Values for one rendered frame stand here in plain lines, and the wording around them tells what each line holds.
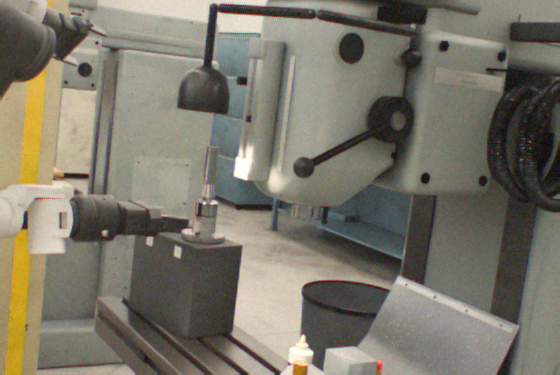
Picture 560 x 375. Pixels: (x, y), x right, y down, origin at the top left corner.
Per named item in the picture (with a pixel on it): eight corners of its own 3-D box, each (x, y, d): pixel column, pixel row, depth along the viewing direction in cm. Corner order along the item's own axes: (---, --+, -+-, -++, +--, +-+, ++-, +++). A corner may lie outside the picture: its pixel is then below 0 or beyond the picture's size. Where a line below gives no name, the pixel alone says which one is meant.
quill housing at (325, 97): (296, 212, 107) (325, -16, 103) (228, 186, 124) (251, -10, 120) (397, 213, 117) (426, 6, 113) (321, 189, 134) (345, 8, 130)
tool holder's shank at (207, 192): (204, 202, 151) (210, 147, 150) (196, 199, 154) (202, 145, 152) (217, 202, 153) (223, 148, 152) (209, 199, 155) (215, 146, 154)
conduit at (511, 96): (522, 214, 106) (545, 68, 104) (442, 193, 120) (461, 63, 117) (599, 215, 116) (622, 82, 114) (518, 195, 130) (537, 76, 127)
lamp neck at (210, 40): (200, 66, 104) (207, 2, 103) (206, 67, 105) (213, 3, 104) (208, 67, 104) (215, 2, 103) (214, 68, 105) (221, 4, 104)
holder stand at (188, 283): (186, 340, 148) (197, 241, 146) (127, 307, 163) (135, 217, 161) (233, 332, 156) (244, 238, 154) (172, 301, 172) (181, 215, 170)
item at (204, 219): (199, 236, 151) (202, 208, 150) (187, 230, 154) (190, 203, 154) (219, 235, 154) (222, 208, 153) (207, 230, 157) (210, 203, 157)
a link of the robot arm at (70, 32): (61, 72, 177) (21, 55, 167) (49, 44, 181) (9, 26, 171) (96, 37, 173) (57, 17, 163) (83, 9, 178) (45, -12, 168)
